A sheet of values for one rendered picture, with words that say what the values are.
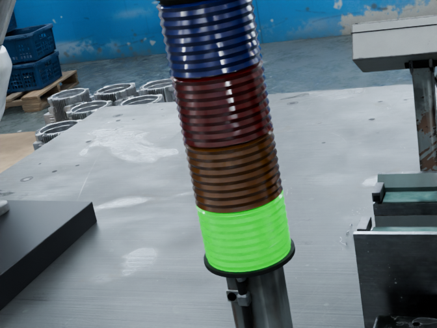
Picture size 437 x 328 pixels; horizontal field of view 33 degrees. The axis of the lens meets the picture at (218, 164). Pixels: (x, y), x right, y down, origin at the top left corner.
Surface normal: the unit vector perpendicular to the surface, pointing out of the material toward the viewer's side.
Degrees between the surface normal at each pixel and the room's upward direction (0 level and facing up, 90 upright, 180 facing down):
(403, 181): 45
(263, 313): 90
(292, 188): 0
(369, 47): 62
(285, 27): 90
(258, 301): 90
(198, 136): 66
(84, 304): 0
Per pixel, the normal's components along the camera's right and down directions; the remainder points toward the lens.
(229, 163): -0.10, -0.07
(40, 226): -0.13, -0.94
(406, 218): -0.34, 0.37
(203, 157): -0.55, -0.04
